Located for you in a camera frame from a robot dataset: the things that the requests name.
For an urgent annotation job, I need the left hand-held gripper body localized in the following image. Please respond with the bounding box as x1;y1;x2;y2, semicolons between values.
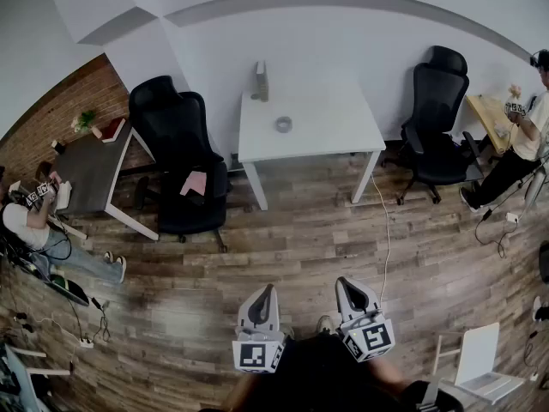
231;318;287;375

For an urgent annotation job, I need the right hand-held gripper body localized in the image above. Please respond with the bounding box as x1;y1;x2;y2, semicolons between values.
338;309;396;364

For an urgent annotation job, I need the person's left forearm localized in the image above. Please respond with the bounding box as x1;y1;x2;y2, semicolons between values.
225;372;261;412

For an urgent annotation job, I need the person's right forearm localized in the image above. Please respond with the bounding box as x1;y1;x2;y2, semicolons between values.
371;355;409;391

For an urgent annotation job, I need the person's black clothing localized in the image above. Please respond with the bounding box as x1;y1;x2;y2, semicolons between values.
222;331;465;412

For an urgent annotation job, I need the white chair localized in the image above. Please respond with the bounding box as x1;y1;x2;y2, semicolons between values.
430;321;527;406

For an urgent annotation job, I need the pink cloth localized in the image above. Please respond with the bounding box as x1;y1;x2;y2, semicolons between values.
179;170;208;197

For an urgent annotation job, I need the black and green bag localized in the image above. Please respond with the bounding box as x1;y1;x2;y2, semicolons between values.
45;274;91;308

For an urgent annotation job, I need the white table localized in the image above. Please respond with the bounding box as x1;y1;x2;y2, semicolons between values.
237;82;387;212

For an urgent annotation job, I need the black office chair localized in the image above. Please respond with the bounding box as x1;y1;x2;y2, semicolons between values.
128;75;235;254
380;45;486;207

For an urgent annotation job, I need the dark grey table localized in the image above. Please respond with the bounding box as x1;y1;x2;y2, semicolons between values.
50;119;160;242

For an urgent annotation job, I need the white box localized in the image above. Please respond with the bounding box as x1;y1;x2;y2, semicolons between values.
55;180;75;210

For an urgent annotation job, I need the light wooden table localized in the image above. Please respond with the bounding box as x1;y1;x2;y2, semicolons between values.
465;94;521;155

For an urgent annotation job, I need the red book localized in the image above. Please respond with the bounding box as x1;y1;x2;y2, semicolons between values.
100;118;127;144

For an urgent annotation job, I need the brown hardcover book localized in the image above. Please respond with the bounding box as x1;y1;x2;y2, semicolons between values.
256;60;270;103

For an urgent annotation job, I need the small potted plant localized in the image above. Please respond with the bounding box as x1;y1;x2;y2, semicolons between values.
69;109;103;139

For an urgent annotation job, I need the white floor cable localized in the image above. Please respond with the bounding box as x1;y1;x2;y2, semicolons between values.
370;173;392;309

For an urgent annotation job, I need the black floor cable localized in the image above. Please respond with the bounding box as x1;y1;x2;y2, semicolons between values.
474;207;521;259

